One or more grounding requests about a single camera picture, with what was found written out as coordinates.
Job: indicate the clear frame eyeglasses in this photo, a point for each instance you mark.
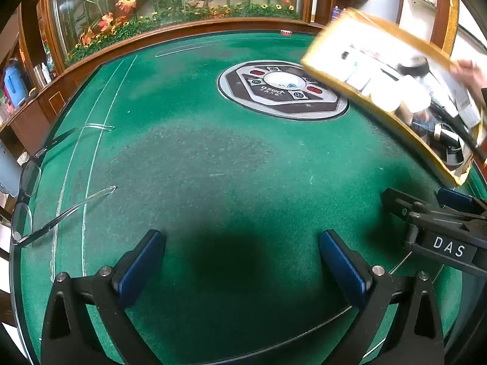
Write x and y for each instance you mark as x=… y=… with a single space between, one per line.
x=57 y=140

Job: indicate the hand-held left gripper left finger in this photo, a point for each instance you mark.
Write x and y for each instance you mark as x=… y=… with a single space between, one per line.
x=142 y=266

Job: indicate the white cardboard box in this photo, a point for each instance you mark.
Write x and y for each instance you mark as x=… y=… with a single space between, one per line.
x=357 y=76

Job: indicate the wooden display shelf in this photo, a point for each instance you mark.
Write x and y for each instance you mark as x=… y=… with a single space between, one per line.
x=32 y=38

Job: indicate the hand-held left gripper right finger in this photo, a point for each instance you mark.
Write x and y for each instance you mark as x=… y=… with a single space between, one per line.
x=342 y=266

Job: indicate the white wall shelf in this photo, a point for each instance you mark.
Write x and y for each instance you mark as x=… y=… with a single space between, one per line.
x=420 y=0

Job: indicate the black silver cylinder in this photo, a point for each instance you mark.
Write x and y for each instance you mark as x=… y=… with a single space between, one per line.
x=449 y=135

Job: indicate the black round lid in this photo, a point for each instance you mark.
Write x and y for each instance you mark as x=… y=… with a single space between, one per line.
x=414 y=66

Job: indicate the wooden arch frame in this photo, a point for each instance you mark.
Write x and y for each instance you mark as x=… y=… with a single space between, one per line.
x=443 y=19

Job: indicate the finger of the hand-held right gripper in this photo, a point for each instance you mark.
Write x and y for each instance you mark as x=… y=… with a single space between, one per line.
x=401 y=205
x=454 y=199

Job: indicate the blue thermos jug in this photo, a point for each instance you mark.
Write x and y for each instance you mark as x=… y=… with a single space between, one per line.
x=15 y=83

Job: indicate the grey table control panel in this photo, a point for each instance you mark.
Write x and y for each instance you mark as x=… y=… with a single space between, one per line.
x=274 y=91

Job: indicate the white foam box yellow tape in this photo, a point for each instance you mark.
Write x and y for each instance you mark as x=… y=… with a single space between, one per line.
x=327 y=76

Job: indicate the small red white token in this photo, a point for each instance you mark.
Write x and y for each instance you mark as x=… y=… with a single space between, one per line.
x=285 y=32

